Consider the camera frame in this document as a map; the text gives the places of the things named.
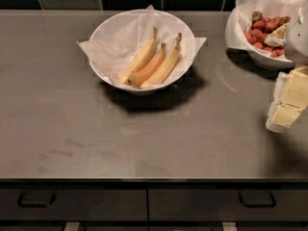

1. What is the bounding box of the middle orange-yellow banana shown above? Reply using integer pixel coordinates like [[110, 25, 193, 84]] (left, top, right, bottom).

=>
[[128, 42, 166, 87]]

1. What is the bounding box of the white bowl with bananas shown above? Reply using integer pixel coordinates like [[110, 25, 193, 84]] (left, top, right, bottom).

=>
[[85, 8, 201, 95]]

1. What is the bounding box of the yellow banana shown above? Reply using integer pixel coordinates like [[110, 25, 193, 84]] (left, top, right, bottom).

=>
[[119, 27, 158, 84], [141, 33, 182, 90]]

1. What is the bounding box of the black drawer handle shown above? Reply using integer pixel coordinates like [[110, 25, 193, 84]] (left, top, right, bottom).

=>
[[17, 191, 56, 208], [238, 190, 276, 208]]

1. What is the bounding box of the white paper liner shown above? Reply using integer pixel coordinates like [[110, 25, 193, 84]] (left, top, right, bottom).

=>
[[79, 7, 206, 94]]

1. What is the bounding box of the left dark drawer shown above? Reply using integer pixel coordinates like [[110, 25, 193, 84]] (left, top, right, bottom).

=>
[[0, 189, 147, 221]]

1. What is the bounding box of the left black drawer handle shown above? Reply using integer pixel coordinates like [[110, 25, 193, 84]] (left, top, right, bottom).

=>
[[17, 191, 56, 208]]

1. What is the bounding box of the dark drawer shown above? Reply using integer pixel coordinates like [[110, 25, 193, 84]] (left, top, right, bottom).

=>
[[0, 189, 147, 221], [148, 189, 308, 221]]

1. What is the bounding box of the white paper in strawberry bowl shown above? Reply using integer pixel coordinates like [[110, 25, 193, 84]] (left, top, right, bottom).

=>
[[225, 0, 308, 63]]

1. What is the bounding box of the white bowl with strawberries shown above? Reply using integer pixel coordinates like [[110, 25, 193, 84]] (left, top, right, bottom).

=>
[[224, 9, 295, 70]]

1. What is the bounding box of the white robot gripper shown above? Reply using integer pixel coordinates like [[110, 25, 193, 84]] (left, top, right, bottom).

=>
[[265, 1, 308, 133]]

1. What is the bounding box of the right black drawer handle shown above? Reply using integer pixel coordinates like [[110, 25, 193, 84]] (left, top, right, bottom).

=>
[[238, 190, 276, 208]]

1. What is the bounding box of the right dark drawer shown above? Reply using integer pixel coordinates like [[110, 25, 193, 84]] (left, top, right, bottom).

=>
[[148, 189, 308, 221]]

